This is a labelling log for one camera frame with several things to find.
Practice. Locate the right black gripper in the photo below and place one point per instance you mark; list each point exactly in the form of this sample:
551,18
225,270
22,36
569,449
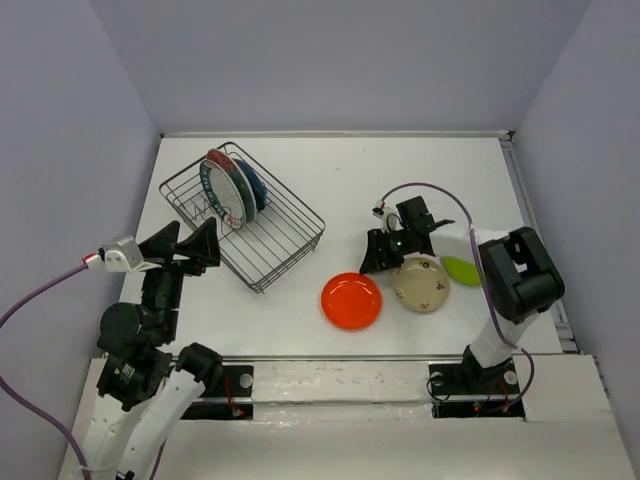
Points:
375,259

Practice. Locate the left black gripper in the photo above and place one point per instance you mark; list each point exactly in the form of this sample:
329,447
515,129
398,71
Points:
202,243

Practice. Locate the beige plate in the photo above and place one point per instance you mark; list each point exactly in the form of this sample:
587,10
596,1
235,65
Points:
420,285

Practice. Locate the orange plate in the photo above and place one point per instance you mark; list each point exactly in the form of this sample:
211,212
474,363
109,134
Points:
351,301

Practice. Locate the white plate teal rim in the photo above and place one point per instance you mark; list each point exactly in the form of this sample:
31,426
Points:
222,194

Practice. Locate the green plate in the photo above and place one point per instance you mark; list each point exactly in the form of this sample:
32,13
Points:
461,271

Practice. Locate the wire dish rack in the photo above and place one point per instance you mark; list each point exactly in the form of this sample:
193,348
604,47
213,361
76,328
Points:
262,251

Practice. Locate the dark blue leaf plate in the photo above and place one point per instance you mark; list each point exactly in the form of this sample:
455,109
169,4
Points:
259,189

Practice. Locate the red teal flower plate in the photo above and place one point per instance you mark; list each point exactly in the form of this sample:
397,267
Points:
242,183

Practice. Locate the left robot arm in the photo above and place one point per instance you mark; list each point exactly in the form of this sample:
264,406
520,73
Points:
143,391

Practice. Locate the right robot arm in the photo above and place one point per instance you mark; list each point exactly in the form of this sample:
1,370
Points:
516,273

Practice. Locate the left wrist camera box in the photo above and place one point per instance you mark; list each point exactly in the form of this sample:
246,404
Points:
119,255

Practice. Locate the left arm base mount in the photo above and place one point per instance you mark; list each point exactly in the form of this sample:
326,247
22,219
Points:
229,400

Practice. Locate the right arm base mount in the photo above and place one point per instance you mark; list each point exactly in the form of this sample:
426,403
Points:
465,390

